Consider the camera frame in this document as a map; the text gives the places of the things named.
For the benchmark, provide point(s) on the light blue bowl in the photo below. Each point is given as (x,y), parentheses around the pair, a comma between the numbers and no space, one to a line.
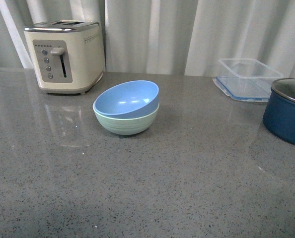
(128,100)

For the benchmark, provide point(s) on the light green bowl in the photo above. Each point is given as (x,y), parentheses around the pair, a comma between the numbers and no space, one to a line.
(127,126)

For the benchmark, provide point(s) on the white curtain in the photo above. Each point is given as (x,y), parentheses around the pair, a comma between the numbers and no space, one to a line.
(182,37)

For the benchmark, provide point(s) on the cream toaster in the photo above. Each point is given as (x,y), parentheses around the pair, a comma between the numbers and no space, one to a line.
(67,55)

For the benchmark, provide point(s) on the clear container lid blue seal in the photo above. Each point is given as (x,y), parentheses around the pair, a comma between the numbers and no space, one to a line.
(246,90)

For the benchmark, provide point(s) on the clear plastic food container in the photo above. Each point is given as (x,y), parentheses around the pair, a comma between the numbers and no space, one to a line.
(247,68)

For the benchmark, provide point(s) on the dark blue saucepan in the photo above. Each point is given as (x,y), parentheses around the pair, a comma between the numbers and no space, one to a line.
(279,117)

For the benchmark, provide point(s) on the glass pot lid blue knob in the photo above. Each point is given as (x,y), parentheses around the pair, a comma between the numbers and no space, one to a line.
(285,87)

